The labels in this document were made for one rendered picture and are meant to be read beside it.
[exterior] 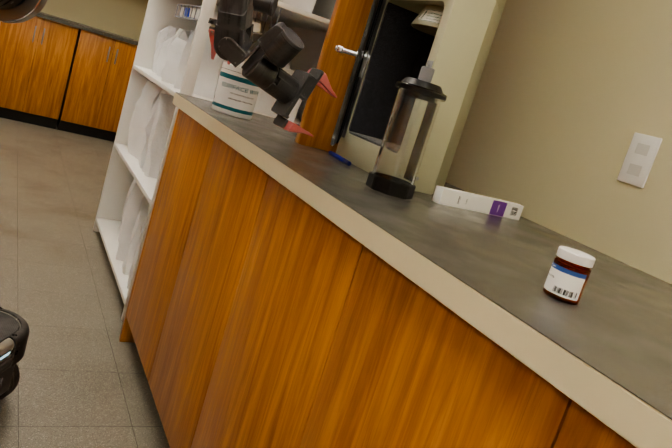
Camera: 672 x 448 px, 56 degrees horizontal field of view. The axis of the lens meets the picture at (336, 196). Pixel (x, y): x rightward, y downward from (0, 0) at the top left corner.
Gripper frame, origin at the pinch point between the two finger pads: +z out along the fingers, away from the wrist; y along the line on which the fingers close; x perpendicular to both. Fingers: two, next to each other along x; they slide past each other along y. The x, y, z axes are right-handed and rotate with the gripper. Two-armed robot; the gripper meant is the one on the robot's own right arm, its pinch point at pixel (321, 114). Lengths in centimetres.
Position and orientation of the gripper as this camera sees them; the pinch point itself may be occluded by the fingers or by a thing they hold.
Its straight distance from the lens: 136.6
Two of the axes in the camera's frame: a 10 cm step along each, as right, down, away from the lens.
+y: 5.3, -8.5, 0.1
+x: -5.0, -3.0, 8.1
